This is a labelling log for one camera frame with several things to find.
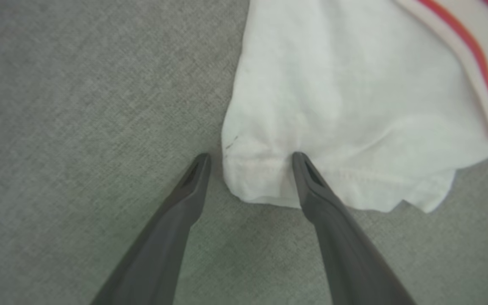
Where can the red and white jersey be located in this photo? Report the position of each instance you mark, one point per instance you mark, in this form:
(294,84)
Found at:
(354,84)

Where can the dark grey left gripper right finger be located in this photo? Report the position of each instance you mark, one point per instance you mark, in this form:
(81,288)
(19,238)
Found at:
(345,254)

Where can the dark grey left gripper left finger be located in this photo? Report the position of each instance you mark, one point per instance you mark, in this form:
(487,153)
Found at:
(163,245)

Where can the grey fabric sofa cushion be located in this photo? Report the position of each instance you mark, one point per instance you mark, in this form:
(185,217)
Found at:
(79,106)

